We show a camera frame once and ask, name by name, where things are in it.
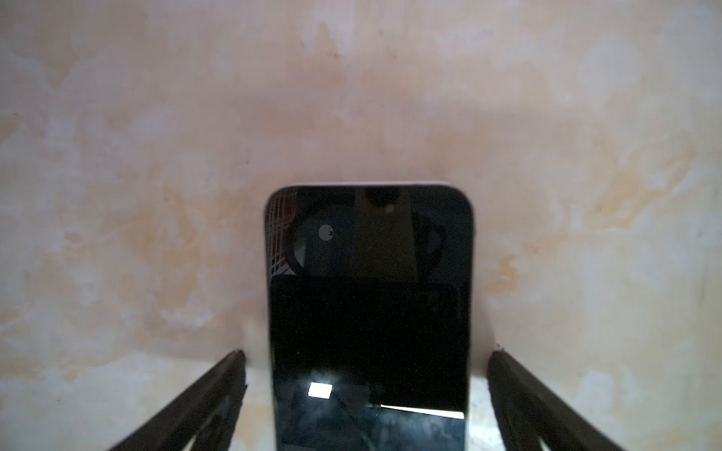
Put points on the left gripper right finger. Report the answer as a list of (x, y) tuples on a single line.
[(531, 416)]

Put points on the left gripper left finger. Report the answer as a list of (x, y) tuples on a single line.
[(204, 416)]

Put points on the black phone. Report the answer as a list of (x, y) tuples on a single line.
[(369, 305)]

